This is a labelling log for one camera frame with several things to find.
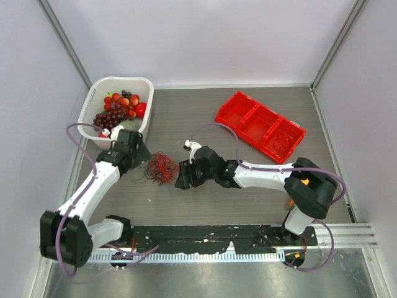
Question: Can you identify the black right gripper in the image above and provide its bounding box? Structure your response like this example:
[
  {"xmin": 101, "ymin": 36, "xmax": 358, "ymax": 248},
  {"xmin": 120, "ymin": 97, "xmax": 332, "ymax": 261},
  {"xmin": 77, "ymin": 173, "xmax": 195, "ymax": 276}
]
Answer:
[{"xmin": 176, "ymin": 158, "xmax": 217, "ymax": 189}]

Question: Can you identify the wire bundle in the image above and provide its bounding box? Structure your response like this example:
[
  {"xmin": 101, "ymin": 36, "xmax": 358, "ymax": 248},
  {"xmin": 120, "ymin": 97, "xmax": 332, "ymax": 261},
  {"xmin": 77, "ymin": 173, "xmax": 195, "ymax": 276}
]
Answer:
[{"xmin": 130, "ymin": 151, "xmax": 182, "ymax": 186}]

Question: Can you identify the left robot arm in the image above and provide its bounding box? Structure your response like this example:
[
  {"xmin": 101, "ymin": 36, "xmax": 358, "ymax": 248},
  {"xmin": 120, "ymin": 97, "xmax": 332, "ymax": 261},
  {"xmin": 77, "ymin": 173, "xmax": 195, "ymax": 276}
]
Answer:
[{"xmin": 40, "ymin": 129, "xmax": 151, "ymax": 268}]

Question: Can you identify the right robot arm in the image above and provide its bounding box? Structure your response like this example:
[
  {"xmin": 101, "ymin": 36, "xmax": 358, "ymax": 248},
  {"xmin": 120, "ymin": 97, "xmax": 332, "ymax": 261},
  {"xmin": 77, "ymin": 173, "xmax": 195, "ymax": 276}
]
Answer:
[{"xmin": 175, "ymin": 146, "xmax": 337, "ymax": 245}]

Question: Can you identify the green melon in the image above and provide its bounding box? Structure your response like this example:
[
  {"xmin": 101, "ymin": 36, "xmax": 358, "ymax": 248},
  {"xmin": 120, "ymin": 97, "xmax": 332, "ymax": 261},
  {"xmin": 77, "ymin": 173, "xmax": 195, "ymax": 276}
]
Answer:
[{"xmin": 119, "ymin": 120, "xmax": 140, "ymax": 131}]

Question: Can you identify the red apple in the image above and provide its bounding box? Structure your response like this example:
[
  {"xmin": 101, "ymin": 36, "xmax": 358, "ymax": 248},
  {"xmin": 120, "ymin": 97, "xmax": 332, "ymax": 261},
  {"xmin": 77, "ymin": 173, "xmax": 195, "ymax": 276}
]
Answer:
[{"xmin": 134, "ymin": 102, "xmax": 147, "ymax": 119}]

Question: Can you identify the red tomato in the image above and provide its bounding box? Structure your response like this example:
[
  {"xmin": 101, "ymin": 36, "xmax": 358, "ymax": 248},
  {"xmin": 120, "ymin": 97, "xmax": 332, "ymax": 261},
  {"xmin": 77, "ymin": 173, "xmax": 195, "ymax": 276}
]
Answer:
[{"xmin": 99, "ymin": 130, "xmax": 110, "ymax": 138}]

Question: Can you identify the purple grape bunch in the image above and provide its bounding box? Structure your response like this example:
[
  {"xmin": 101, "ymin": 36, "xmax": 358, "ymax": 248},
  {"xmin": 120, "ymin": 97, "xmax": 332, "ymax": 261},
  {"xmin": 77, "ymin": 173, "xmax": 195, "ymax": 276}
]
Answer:
[{"xmin": 92, "ymin": 102, "xmax": 128, "ymax": 130}]

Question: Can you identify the white plastic basket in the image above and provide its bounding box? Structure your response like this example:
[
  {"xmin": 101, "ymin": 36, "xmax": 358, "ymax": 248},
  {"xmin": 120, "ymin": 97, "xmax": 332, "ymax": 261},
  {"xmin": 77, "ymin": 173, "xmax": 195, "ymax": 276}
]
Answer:
[{"xmin": 78, "ymin": 76, "xmax": 154, "ymax": 149}]

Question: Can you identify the red compartment tray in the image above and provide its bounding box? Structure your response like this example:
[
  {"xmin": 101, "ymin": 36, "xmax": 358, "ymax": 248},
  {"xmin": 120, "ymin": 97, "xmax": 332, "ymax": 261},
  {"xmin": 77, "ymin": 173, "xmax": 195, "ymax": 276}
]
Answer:
[{"xmin": 215, "ymin": 91, "xmax": 306, "ymax": 164}]

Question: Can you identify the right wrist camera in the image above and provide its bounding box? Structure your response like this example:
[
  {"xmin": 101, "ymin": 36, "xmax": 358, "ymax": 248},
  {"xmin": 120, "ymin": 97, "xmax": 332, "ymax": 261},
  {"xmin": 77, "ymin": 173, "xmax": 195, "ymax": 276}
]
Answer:
[{"xmin": 184, "ymin": 140, "xmax": 202, "ymax": 164}]

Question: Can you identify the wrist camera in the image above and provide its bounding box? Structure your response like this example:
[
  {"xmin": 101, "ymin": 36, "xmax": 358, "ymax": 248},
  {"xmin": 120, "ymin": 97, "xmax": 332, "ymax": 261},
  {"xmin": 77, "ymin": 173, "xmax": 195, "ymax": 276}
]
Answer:
[
  {"xmin": 104, "ymin": 125, "xmax": 123, "ymax": 141},
  {"xmin": 184, "ymin": 140, "xmax": 202, "ymax": 164}
]

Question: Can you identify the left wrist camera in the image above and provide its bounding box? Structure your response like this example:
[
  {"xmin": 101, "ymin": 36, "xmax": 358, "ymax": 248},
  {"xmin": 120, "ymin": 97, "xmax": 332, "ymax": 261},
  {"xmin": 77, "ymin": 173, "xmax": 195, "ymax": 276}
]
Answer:
[{"xmin": 104, "ymin": 125, "xmax": 123, "ymax": 141}]

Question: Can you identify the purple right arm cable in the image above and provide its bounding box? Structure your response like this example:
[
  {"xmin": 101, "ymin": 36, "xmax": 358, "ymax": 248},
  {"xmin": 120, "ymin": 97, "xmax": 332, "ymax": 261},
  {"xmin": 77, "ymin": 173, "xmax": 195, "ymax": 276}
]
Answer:
[{"xmin": 189, "ymin": 122, "xmax": 347, "ymax": 274}]

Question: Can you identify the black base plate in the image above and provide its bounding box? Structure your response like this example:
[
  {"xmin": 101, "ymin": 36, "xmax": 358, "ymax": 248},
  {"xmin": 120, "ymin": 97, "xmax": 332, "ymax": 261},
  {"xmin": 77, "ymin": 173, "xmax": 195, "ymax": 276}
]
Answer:
[{"xmin": 132, "ymin": 225, "xmax": 318, "ymax": 255}]

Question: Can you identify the white cable duct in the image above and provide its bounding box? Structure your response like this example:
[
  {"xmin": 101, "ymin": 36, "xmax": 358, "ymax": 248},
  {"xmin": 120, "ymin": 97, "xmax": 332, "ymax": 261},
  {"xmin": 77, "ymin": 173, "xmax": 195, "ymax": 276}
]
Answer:
[{"xmin": 88, "ymin": 250, "xmax": 285, "ymax": 264}]

